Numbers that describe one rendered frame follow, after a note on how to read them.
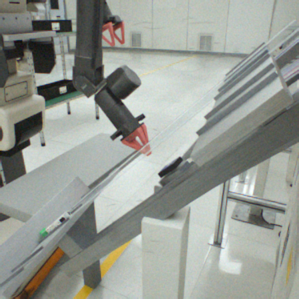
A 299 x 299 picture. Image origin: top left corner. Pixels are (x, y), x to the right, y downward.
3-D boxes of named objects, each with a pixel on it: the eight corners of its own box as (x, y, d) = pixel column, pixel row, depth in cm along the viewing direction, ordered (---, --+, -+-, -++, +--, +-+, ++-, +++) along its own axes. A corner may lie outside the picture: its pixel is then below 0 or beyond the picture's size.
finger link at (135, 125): (162, 145, 78) (140, 117, 78) (150, 155, 72) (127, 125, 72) (145, 157, 82) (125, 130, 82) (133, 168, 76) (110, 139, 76)
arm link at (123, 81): (87, 73, 81) (72, 81, 73) (114, 45, 75) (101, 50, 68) (117, 106, 83) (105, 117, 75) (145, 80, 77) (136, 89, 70)
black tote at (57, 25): (29, 35, 249) (27, 20, 244) (15, 34, 256) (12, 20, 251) (72, 31, 296) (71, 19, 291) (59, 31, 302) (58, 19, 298)
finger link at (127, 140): (165, 141, 80) (145, 114, 80) (154, 151, 74) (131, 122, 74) (149, 154, 84) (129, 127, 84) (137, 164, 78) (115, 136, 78)
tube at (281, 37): (44, 238, 54) (40, 234, 54) (49, 233, 55) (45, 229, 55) (302, 28, 28) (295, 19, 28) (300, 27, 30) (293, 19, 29)
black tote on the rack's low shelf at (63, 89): (39, 103, 274) (37, 91, 270) (26, 101, 281) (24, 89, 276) (78, 90, 321) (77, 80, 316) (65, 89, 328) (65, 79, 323)
